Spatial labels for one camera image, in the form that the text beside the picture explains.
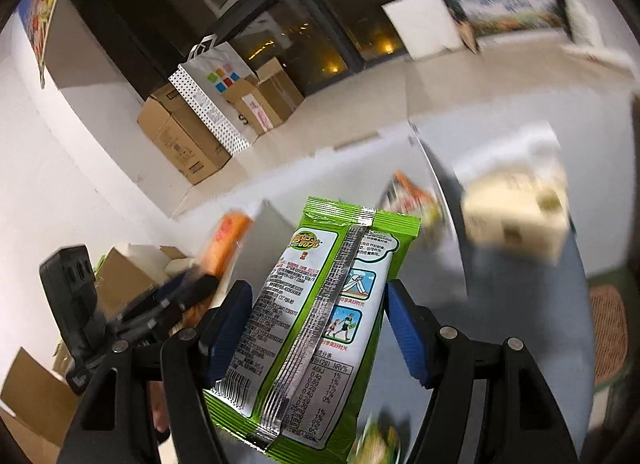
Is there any cardboard box with flaps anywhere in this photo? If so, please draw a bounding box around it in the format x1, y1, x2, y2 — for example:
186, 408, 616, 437
95, 243, 198, 312

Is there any red and white snack packet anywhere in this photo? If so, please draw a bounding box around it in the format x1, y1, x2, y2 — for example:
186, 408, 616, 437
376, 170, 447, 232

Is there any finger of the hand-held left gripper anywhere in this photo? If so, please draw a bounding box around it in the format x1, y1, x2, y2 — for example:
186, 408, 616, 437
116, 271, 221, 345

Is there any white dotted shopping bag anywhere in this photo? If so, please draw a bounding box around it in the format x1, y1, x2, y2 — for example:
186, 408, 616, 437
168, 35, 259, 155

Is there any cream carton box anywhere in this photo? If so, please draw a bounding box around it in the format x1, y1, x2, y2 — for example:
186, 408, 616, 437
460, 164, 571, 265

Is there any woven brown mat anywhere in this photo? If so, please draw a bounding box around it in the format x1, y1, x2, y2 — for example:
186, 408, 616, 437
587, 284, 630, 387

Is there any white board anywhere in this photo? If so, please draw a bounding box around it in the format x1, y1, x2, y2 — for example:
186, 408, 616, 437
382, 0, 463, 60

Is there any large open cardboard box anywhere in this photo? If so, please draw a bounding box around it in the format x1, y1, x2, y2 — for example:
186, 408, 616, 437
0, 346, 93, 464

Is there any small green snack packet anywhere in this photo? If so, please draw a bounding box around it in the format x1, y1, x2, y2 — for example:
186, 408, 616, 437
350, 416, 403, 464

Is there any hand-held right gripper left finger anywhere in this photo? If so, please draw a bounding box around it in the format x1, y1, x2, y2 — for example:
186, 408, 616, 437
55, 280, 261, 464

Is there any orange snack packet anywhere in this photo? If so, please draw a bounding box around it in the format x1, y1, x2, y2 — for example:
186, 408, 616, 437
182, 211, 253, 329

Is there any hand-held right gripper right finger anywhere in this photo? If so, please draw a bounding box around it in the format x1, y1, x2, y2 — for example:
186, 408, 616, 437
382, 279, 583, 464

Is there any open brown cardboard box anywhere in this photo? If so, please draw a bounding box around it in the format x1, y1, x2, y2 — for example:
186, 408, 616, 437
221, 57, 304, 136

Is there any printed banner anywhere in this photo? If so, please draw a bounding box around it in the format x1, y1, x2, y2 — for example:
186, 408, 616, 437
452, 0, 568, 38

